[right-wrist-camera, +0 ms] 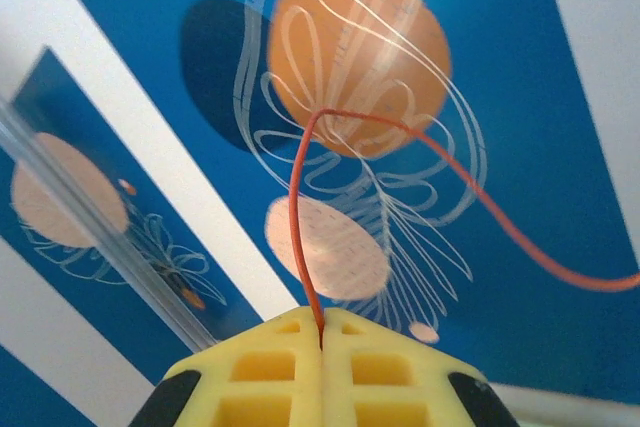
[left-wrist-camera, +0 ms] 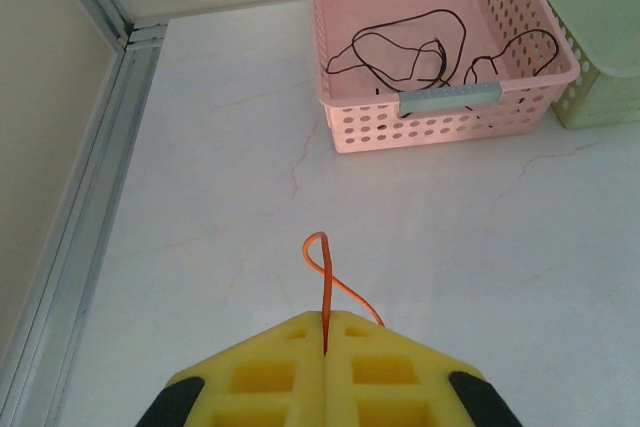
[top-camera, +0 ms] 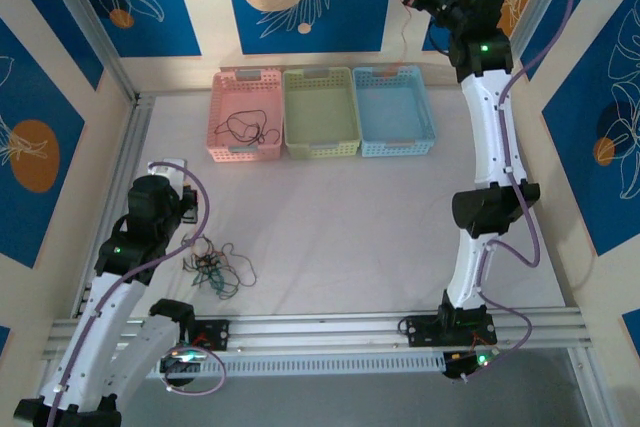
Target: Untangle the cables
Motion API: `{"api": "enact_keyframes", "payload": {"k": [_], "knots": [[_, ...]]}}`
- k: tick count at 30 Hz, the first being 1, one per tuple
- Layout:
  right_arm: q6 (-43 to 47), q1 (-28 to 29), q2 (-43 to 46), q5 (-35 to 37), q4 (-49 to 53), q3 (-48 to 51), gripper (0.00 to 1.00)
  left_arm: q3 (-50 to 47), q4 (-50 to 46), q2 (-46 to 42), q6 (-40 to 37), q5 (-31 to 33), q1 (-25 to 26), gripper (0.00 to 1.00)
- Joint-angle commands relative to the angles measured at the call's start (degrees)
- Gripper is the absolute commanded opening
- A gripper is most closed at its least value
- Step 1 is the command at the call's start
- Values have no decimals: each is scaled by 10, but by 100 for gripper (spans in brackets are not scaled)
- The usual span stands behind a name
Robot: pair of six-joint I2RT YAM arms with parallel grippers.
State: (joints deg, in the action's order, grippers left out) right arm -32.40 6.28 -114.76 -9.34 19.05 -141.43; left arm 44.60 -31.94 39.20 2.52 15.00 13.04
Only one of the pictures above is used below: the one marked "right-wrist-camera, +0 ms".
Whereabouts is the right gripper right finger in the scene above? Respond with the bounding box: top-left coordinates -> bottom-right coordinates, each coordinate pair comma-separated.
321,306 -> 522,427

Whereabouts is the clear plastic rod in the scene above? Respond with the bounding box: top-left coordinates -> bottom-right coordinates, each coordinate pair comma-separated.
0,94 -> 214,354

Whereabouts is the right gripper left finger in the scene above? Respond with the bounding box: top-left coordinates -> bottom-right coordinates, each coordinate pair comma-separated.
127,306 -> 322,427

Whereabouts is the thin red cable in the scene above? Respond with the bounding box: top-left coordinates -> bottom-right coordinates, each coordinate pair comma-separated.
288,106 -> 640,348

